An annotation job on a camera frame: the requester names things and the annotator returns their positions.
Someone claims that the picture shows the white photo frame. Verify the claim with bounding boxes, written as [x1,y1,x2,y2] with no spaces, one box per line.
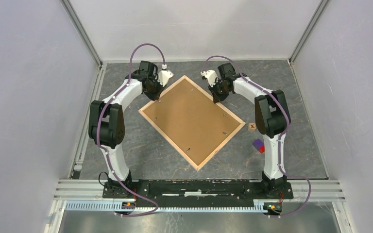
[139,75,245,171]

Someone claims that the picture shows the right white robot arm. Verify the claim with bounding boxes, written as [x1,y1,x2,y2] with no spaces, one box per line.
[201,63,290,198]

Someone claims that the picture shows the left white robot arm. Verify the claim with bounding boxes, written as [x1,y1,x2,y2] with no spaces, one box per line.
[88,61,173,198]

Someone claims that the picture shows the wooden letter cube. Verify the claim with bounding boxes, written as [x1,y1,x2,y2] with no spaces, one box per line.
[248,123,257,132]

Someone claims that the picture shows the purple and red block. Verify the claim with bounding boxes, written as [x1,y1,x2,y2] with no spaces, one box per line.
[253,139,265,153]

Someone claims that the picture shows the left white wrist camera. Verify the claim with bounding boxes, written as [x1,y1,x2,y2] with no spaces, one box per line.
[157,64,174,87]

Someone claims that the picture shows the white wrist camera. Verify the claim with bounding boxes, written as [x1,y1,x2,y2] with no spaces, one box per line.
[157,64,174,87]
[200,70,218,87]

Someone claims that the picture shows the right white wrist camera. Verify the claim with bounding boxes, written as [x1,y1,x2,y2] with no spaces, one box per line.
[200,70,218,87]

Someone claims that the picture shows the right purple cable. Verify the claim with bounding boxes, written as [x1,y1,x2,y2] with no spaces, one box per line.
[203,55,312,218]

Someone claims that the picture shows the purple cable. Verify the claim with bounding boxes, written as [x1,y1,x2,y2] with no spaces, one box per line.
[203,55,312,218]
[96,43,167,217]

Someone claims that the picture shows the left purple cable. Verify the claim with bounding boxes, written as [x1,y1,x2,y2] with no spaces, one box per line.
[96,43,167,217]

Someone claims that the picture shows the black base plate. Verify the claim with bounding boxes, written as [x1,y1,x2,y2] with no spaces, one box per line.
[101,179,294,209]

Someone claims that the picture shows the left aluminium corner post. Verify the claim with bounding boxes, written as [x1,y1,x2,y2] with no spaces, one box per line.
[60,0,103,67]

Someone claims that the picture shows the aluminium corner post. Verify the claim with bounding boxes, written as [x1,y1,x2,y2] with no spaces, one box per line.
[288,0,330,66]
[60,0,103,67]

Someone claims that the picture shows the right aluminium corner post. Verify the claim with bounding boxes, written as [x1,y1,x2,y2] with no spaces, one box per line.
[288,0,330,66]

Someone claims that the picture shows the slotted cable duct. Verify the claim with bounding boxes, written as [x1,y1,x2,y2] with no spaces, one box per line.
[65,200,267,214]

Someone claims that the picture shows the aluminium rail front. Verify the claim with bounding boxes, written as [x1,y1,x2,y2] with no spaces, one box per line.
[54,180,346,202]

